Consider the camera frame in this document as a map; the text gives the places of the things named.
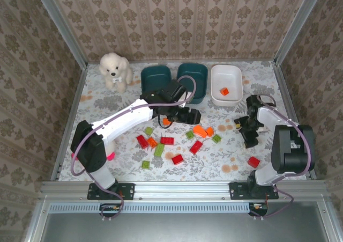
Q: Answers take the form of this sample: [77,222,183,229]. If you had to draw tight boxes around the aluminium frame post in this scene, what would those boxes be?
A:
[31,0,88,68]
[273,0,327,65]

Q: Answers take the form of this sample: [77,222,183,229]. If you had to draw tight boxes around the thin black camera cable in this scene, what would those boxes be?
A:
[157,112,173,129]

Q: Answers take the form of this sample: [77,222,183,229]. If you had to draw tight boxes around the floral table cover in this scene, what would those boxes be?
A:
[58,61,308,183]

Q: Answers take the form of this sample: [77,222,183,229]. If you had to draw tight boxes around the aluminium side rail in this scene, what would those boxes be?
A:
[272,61,317,180]
[51,63,89,181]

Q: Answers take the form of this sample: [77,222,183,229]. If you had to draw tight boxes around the dark teal plastic container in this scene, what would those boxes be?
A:
[176,62,208,105]
[140,65,172,99]

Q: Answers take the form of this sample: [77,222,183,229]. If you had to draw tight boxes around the aluminium front rail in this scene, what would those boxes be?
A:
[40,181,328,200]

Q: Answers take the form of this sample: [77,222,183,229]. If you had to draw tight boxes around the aluminium back rail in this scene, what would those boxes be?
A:
[86,59,277,65]

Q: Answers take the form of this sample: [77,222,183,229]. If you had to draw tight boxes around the orange sloped lego brick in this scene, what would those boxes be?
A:
[192,125,207,138]

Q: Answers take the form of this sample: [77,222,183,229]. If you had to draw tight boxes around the grey metal panel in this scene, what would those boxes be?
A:
[40,212,331,242]

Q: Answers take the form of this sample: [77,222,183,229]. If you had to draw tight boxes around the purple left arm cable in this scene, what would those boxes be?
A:
[71,75,198,223]

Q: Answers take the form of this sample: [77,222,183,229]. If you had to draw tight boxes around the white plush dog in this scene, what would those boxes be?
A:
[99,52,134,94]

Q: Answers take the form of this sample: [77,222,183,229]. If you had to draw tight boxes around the white plastic container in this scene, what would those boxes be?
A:
[211,64,244,106]

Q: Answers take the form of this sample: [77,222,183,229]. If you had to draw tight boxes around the white plush toy pink ears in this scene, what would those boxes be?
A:
[71,138,117,162]

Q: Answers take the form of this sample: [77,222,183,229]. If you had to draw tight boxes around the grey slotted cable duct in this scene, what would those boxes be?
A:
[49,202,251,214]

